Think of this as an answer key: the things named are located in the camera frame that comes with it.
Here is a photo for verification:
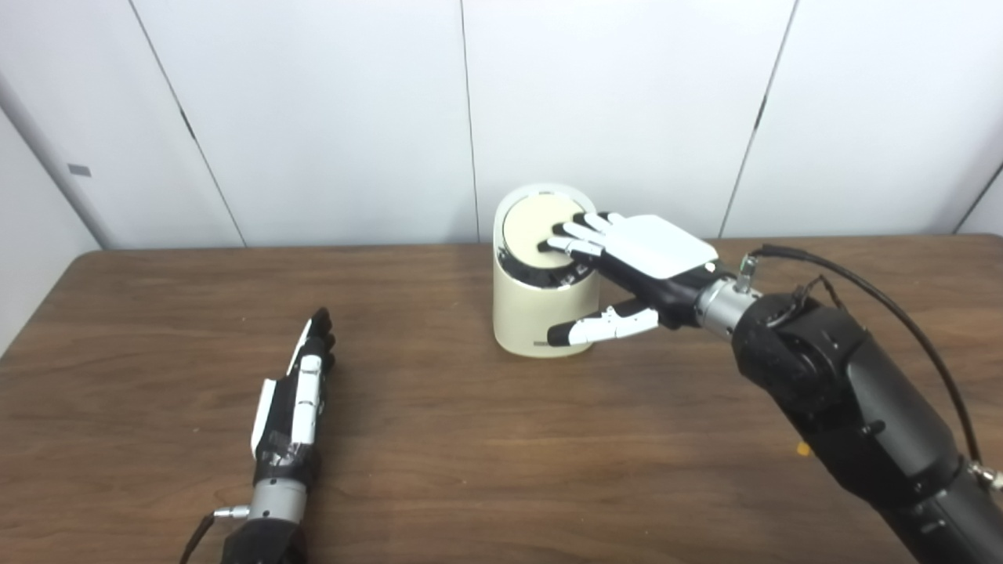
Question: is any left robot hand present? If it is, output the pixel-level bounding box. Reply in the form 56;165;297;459
251;308;338;490

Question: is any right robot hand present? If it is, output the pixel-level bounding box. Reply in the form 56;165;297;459
538;211;722;348

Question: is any cream-colored lidded bin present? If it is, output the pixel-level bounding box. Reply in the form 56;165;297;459
492;183;603;359

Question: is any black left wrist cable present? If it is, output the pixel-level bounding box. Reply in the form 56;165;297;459
179;506;252;564

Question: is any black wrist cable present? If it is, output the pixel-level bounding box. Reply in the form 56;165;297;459
179;506;252;564
733;244;1003;490

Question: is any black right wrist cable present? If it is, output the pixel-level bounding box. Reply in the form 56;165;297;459
733;244;1003;490

